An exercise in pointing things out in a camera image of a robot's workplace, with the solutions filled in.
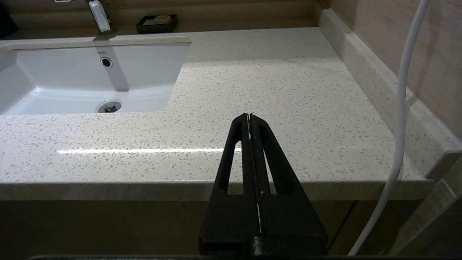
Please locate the chrome sink drain plug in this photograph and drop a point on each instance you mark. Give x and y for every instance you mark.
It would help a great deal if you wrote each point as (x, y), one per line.
(109, 107)

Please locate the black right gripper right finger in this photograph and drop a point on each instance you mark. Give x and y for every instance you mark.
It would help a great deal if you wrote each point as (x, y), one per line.
(292, 224)

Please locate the beige soap bar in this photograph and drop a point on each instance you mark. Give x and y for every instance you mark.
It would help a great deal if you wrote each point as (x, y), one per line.
(158, 20)

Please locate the white ceramic sink basin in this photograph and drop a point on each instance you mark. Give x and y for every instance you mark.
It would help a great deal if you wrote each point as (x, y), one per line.
(65, 83)

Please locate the black soap dish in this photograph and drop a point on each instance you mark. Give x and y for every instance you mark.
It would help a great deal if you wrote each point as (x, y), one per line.
(144, 28)

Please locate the chrome faucet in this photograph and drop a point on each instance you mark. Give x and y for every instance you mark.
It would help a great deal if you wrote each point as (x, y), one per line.
(99, 16)

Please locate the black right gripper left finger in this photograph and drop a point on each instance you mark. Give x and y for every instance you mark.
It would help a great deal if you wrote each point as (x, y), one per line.
(231, 220)

